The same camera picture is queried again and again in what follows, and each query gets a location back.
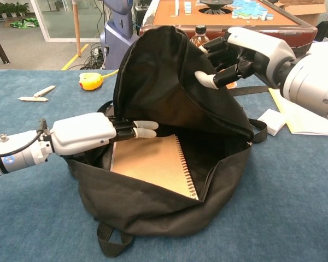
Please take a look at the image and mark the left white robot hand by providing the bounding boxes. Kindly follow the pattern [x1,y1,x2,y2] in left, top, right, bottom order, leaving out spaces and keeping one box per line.
[49,112,160,157]

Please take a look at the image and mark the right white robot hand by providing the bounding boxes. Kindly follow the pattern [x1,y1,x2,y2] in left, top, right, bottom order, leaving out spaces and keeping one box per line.
[194,26,296,90]

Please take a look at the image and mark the spiral notebook with kraft cover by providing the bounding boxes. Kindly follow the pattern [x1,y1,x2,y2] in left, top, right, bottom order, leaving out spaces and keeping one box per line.
[110,133,200,201]

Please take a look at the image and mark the black fabric backpack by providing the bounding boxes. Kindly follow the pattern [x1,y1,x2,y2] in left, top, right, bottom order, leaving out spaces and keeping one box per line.
[65,25,270,258]

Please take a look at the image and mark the purple blue robot base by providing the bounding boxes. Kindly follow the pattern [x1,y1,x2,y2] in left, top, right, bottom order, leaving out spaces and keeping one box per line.
[99,0,140,70]

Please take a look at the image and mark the white plastic bag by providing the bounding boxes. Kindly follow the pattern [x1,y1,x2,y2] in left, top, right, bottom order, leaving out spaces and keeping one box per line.
[307,41,328,55]

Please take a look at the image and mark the blue mahjong tile pile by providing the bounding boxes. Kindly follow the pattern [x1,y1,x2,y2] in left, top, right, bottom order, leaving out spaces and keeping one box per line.
[231,0,274,22]

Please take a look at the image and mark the yellow tape measure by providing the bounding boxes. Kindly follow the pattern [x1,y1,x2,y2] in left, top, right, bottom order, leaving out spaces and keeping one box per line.
[79,69,119,91]

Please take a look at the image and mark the cardboard box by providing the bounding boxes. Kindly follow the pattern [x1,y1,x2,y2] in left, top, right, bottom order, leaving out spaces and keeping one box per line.
[273,0,328,27]

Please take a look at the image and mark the black mahjong table hub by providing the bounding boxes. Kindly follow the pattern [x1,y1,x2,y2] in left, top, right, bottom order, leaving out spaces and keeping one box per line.
[198,0,234,15]

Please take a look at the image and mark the brown tea bottle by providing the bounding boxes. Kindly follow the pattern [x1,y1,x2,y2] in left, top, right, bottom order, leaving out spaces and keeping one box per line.
[189,25,210,49]

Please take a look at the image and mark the small white box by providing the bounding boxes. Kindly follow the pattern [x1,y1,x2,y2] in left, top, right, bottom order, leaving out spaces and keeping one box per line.
[257,108,288,136]

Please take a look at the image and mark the brown mahjong table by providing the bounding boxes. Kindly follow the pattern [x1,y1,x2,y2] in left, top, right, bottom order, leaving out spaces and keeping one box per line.
[139,0,318,55]

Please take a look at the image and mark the pale yellow paper booklet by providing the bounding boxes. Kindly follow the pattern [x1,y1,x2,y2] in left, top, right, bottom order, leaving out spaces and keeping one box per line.
[268,87,328,135]

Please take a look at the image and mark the blue table cloth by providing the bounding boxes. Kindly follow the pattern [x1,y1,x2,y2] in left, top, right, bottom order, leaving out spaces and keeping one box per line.
[0,68,328,262]

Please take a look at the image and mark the wooden pole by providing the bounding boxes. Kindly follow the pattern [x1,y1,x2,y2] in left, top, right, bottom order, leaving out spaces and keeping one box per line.
[72,0,82,58]

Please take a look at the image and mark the green cloth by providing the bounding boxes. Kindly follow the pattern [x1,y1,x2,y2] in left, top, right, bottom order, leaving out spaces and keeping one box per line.
[10,17,40,29]

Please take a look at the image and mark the potted green plants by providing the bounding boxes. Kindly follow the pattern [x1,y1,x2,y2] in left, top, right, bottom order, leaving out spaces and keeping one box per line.
[0,2,30,20]

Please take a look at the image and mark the black floor cables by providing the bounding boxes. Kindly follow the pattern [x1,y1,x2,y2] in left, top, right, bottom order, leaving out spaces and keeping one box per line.
[80,42,107,70]

